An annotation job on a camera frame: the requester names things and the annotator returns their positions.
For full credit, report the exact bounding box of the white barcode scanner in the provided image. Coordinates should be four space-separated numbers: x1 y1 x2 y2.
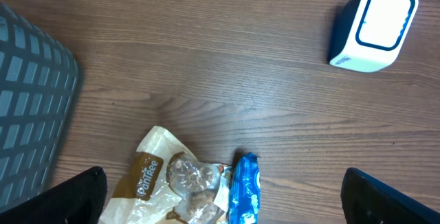
329 0 419 73

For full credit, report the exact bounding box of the beige Pantree snack bag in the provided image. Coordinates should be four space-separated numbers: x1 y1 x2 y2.
98 126 232 224

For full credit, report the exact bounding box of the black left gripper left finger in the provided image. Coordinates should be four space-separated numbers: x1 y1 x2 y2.
1 166 108 224

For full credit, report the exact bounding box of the grey plastic mesh basket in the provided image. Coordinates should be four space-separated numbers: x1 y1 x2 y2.
1 3 84 212

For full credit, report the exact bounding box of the blue Oreo cookie pack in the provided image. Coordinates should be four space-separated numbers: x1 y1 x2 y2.
229 153 261 224

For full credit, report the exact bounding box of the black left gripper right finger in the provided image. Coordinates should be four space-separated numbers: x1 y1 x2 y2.
340 168 439 224

